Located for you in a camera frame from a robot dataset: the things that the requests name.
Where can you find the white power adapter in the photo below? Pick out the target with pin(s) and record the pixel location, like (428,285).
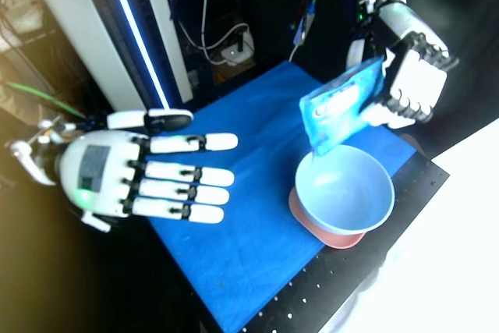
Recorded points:
(234,54)

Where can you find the light blue bowl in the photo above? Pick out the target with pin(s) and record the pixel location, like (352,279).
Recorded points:
(343,192)

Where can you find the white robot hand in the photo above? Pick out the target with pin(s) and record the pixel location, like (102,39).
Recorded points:
(417,75)
(97,169)

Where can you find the blue table mat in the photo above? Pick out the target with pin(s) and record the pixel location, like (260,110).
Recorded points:
(253,263)

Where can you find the blue snack bag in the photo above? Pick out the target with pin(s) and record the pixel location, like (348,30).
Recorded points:
(335,110)

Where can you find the white tower with light strip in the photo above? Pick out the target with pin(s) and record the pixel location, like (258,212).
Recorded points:
(78,17)

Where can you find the pink square plate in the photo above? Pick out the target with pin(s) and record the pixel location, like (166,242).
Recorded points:
(339,240)

